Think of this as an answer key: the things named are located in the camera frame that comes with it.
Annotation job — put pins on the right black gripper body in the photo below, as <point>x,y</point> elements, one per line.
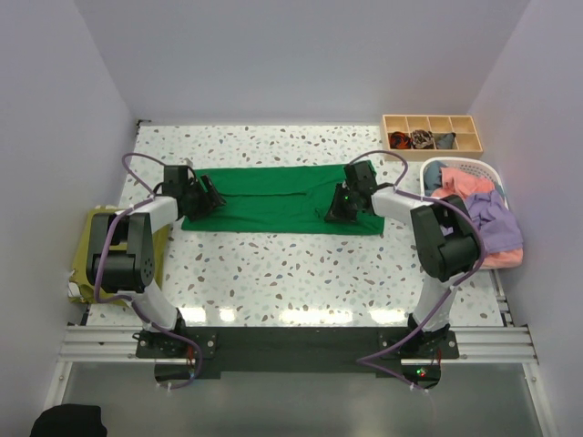
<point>353,194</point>

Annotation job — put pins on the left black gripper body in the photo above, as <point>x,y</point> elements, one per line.
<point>199,202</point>

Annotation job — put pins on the green t-shirt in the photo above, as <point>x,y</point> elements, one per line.
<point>279,200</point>

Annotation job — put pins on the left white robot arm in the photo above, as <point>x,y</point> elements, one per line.
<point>121,253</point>

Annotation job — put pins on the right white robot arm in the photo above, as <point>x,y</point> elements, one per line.
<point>448,246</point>

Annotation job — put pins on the orange black rolled sock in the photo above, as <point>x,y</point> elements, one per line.
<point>399,141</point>

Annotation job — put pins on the blue grey garment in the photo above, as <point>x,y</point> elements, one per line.
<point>433,173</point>

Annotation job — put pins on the brown patterned rolled sock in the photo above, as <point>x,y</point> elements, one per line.
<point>422,139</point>

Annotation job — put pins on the pink t-shirt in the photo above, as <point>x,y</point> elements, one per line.
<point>464,184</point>

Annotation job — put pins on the white laundry basket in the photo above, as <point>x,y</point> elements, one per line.
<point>469,168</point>

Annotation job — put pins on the dark grey rolled sock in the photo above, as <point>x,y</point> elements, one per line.
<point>445,141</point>

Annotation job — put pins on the wooden compartment tray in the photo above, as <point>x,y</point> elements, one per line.
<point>467,142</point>

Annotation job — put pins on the olive folded t-shirt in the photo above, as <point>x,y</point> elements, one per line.
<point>80,290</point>

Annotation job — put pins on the purple t-shirt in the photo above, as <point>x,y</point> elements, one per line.
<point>496,224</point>

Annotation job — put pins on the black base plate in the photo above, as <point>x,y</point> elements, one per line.
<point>209,352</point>

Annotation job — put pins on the aluminium rail frame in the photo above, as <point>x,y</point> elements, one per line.
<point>478,345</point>

